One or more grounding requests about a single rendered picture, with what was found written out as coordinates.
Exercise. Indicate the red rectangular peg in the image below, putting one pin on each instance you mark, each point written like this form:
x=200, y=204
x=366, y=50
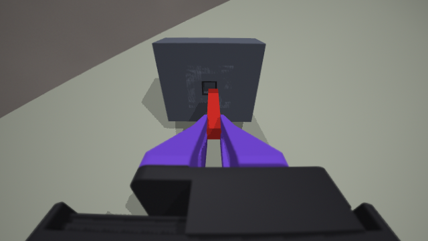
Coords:
x=213, y=115

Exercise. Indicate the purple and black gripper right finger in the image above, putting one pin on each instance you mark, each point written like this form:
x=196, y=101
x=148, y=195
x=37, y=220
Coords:
x=245, y=150

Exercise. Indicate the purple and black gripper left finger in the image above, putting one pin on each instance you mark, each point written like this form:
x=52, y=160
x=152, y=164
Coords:
x=181, y=149

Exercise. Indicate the dark grey panel with slot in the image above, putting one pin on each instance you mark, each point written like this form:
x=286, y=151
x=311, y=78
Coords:
x=189, y=66

